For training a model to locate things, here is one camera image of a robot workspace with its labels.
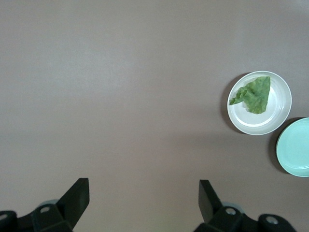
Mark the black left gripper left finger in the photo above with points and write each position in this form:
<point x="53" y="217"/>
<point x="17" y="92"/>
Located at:
<point x="74" y="203"/>

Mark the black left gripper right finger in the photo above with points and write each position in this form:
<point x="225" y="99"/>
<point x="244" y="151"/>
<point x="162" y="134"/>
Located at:
<point x="208" y="203"/>

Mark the green lettuce leaf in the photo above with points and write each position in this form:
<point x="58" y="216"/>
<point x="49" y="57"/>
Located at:
<point x="257" y="96"/>

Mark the pale green round plate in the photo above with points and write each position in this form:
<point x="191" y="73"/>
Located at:
<point x="295" y="147"/>

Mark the beige round plate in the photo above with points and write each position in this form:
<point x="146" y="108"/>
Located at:
<point x="277" y="113"/>

